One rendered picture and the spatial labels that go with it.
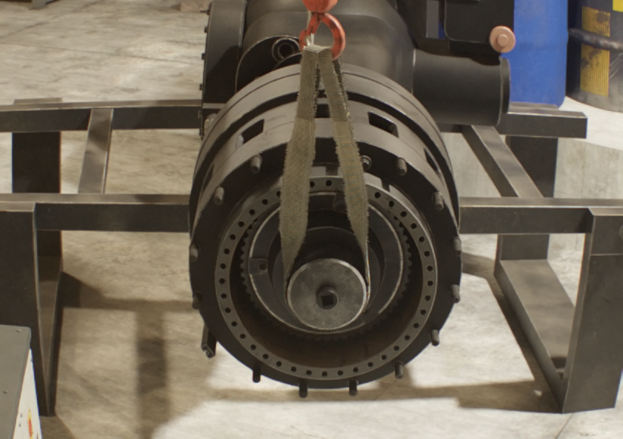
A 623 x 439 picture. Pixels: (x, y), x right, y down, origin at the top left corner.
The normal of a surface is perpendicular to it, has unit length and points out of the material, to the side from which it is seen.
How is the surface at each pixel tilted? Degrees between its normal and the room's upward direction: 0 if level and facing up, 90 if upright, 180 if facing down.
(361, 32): 6
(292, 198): 94
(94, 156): 0
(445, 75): 67
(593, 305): 90
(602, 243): 90
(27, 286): 90
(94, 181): 0
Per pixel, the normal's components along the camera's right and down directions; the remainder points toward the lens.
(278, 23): -0.09, -0.90
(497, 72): 0.03, -0.22
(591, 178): -0.44, 0.28
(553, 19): 0.65, 0.28
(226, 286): 0.00, 0.33
